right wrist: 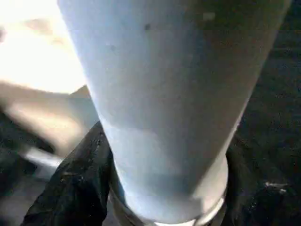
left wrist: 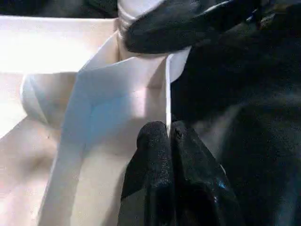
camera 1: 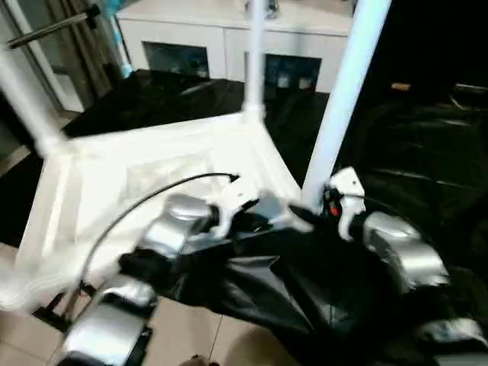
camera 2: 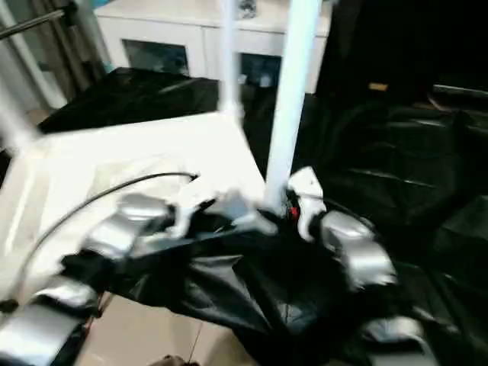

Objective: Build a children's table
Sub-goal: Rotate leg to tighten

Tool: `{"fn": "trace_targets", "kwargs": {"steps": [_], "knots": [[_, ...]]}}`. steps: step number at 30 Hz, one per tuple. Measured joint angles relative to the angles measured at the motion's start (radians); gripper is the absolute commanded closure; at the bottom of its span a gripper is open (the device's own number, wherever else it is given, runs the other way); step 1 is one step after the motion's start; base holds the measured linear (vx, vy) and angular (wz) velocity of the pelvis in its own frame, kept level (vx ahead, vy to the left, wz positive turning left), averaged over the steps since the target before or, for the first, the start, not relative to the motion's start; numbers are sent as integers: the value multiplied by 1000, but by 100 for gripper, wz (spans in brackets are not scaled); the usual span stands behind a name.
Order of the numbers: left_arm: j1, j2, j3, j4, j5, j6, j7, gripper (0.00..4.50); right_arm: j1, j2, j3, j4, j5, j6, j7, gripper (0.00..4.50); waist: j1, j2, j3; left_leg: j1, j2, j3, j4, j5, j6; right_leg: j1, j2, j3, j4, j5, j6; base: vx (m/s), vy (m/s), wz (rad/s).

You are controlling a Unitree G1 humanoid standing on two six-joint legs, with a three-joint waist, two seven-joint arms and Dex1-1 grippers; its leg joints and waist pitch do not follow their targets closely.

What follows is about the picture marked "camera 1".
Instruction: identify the white plastic table top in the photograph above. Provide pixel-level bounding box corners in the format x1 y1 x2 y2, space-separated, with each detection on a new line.
14 110 317 302

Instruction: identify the black plastic mat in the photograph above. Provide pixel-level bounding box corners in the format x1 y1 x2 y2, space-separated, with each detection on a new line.
0 68 488 366

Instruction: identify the dark horizontal bar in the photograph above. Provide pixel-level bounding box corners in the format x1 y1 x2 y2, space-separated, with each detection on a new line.
453 82 488 96

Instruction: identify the white glass-door cabinet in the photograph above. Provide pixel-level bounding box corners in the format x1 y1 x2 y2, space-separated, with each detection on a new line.
116 0 355 92

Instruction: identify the black fabric backdrop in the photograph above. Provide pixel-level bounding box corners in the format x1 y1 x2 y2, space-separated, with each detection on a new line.
346 0 488 111

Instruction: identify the teal printed plastic sheet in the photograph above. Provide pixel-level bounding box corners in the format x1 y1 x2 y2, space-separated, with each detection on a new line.
106 0 134 75

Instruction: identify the grey metal tripod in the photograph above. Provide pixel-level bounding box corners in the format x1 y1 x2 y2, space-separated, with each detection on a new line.
0 0 123 115

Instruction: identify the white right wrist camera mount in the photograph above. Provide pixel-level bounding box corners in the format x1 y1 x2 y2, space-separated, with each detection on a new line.
328 166 366 242

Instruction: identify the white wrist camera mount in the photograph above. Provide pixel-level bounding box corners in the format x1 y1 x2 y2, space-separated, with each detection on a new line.
213 178 264 239
328 166 366 242

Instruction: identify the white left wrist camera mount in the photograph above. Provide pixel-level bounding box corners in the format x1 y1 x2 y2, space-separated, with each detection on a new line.
213 178 264 239

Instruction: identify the black folding table frame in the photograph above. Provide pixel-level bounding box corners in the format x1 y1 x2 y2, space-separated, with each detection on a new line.
32 281 96 332

